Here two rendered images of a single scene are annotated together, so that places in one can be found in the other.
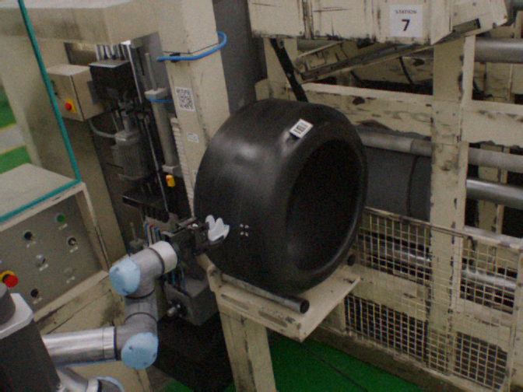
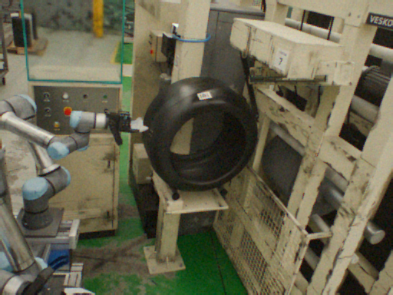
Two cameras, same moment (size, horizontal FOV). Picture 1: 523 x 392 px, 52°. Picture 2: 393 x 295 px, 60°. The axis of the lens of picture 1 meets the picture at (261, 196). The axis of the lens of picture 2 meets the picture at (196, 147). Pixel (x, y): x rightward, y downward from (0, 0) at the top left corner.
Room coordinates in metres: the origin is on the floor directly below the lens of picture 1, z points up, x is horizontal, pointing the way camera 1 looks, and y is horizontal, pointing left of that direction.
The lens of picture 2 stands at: (-0.04, -0.77, 1.97)
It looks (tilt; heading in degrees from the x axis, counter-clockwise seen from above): 27 degrees down; 25
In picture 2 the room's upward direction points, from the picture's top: 9 degrees clockwise
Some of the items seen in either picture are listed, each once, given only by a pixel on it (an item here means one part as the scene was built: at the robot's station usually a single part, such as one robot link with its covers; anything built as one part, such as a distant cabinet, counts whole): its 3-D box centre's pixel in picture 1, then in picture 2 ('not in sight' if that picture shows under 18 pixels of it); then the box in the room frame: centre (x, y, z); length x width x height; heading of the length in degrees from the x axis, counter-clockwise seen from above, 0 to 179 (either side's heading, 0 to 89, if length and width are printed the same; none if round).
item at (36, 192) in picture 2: not in sight; (36, 193); (0.89, 0.49, 0.88); 0.13 x 0.12 x 0.14; 7
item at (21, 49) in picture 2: not in sight; (24, 30); (5.01, 5.94, 0.38); 1.20 x 0.80 x 0.76; 44
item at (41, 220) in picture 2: not in sight; (37, 212); (0.88, 0.49, 0.77); 0.15 x 0.15 x 0.10
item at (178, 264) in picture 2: not in sight; (163, 256); (1.68, 0.15, 0.02); 0.27 x 0.27 x 0.04; 47
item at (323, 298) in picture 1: (289, 289); (189, 191); (1.52, -0.05, 0.80); 0.37 x 0.36 x 0.02; 137
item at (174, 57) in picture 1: (191, 48); (190, 37); (1.68, 0.15, 1.65); 0.19 x 0.19 x 0.06; 47
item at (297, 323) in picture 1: (264, 304); (166, 187); (1.41, 0.04, 0.83); 0.36 x 0.09 x 0.06; 47
